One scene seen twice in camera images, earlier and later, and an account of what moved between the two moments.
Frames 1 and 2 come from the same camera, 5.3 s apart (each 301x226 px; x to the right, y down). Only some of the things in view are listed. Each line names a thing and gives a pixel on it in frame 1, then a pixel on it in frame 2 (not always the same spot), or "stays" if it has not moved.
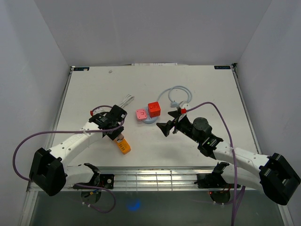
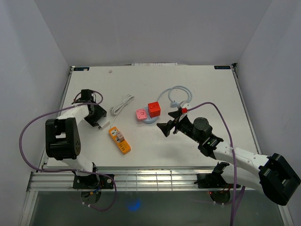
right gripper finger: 165,127 stays
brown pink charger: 121,137 stays
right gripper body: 185,126 stays
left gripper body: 117,125 → 96,115
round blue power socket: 149,120 stays
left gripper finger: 114,134 → 91,121
